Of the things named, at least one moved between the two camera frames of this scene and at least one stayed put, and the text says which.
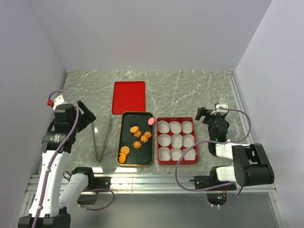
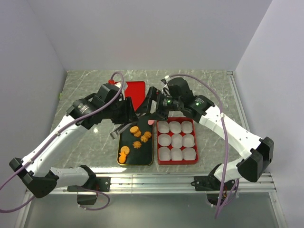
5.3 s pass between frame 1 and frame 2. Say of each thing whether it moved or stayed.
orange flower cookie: stayed
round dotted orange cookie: stayed
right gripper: moved
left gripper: moved
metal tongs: moved
